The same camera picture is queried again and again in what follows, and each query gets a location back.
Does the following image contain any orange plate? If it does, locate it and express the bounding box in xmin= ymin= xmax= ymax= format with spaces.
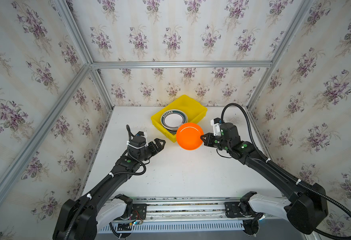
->
xmin=176 ymin=123 xmax=204 ymax=151

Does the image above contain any green rim plate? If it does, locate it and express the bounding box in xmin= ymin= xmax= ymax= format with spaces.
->
xmin=160 ymin=110 xmax=188 ymax=130

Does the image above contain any cream plate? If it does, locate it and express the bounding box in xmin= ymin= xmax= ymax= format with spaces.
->
xmin=165 ymin=128 xmax=178 ymax=135

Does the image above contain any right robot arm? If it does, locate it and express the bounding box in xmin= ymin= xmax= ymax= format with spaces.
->
xmin=201 ymin=123 xmax=328 ymax=235

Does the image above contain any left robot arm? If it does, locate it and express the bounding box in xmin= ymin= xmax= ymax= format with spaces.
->
xmin=52 ymin=134 xmax=166 ymax=240

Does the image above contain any yellow plastic bin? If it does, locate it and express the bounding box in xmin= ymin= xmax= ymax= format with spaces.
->
xmin=150 ymin=95 xmax=208 ymax=143

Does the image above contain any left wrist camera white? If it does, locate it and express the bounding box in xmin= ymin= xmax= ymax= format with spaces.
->
xmin=136 ymin=131 xmax=148 ymax=149

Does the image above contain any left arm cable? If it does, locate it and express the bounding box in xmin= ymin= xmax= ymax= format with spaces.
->
xmin=125 ymin=124 xmax=134 ymax=145

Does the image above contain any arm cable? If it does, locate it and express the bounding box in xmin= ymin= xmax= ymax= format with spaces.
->
xmin=220 ymin=103 xmax=351 ymax=240
xmin=125 ymin=124 xmax=134 ymax=145

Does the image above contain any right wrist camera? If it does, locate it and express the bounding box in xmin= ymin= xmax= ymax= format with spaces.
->
xmin=211 ymin=118 xmax=224 ymax=136

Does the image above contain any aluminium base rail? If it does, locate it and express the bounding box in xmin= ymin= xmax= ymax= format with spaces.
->
xmin=97 ymin=198 xmax=256 ymax=237

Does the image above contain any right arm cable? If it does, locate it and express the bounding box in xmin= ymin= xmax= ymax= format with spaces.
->
xmin=220 ymin=103 xmax=351 ymax=240

